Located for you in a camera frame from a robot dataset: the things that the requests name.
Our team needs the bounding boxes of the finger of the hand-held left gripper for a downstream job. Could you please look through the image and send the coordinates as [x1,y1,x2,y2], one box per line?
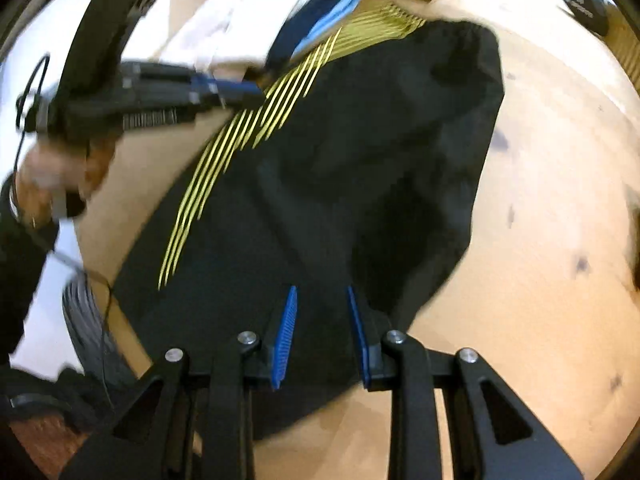
[122,61,252,93]
[121,87,267,117]

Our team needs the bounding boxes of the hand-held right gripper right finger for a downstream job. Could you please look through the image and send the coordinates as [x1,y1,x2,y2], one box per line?
[346,284,586,480]

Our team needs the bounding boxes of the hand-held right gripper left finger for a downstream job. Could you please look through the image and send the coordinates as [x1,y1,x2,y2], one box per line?
[60,285,300,480]

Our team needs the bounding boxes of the black yellow-striped garment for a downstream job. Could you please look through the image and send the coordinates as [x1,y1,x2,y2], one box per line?
[110,2,505,441]

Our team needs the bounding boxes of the person's left forearm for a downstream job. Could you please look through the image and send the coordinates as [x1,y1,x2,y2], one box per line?
[0,172,62,357]

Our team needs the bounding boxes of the person's left hand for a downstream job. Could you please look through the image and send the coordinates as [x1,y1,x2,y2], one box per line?
[20,132,119,221]

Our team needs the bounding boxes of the cream knit cardigan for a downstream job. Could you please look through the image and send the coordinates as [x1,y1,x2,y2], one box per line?
[160,0,329,79]

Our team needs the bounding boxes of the dark blue folded garment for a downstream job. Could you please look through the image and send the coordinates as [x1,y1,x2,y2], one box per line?
[264,0,351,69]

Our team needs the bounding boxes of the light blue folded garment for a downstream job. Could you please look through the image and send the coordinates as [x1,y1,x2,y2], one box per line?
[292,0,364,59]

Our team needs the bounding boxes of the grey striped pants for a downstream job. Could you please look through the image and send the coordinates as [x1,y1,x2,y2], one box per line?
[60,274,139,386]

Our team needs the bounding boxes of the dark cloth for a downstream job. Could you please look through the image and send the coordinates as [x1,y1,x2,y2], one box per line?
[0,366,143,442]

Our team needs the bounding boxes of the wooden railing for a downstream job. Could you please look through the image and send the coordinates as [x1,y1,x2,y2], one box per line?
[602,5,640,92]

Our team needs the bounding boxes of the black cable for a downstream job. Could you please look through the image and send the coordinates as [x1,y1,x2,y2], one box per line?
[14,54,121,413]

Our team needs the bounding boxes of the black drawstring bag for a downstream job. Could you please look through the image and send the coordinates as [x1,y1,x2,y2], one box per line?
[558,0,611,37]

